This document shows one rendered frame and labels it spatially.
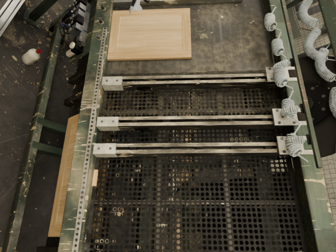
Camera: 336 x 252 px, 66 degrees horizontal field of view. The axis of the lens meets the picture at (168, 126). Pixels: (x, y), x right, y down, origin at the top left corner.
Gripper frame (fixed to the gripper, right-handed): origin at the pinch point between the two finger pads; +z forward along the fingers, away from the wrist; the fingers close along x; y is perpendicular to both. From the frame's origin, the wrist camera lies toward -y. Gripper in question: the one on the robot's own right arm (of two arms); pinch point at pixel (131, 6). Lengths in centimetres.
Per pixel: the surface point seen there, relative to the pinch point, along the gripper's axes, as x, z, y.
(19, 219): -97, 117, -21
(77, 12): 33, 48, -32
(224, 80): -13, 9, 66
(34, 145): -46, 112, -31
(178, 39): 21.4, 23.2, 37.8
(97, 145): -61, 46, 8
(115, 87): -21.2, 42.7, 7.8
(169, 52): 10.2, 26.7, 34.1
